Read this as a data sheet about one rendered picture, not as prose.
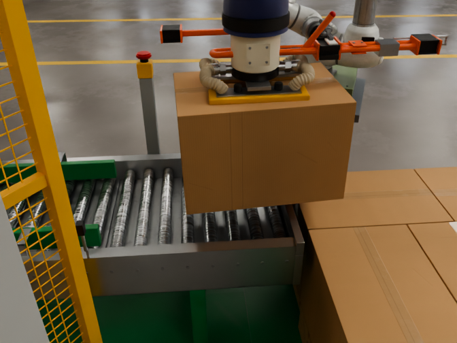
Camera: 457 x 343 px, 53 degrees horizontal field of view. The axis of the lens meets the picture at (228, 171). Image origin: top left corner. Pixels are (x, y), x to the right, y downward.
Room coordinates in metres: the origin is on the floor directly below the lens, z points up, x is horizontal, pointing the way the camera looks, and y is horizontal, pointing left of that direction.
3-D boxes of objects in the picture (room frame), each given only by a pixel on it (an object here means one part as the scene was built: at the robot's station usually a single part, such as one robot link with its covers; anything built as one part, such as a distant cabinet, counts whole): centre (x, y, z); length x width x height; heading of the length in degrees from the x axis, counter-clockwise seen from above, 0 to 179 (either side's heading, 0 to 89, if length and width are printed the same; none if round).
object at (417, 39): (1.60, -0.69, 1.21); 0.08 x 0.07 x 0.05; 94
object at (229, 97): (1.47, -0.10, 1.09); 0.34 x 0.10 x 0.05; 94
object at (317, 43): (1.58, -0.34, 1.20); 0.10 x 0.08 x 0.06; 4
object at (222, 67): (1.57, -0.10, 1.13); 0.34 x 0.25 x 0.06; 94
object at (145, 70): (2.04, 0.38, 0.50); 0.07 x 0.07 x 1.00; 4
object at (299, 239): (1.59, -0.23, 0.58); 0.70 x 0.03 x 0.06; 4
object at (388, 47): (1.60, -0.56, 1.20); 0.07 x 0.07 x 0.04; 4
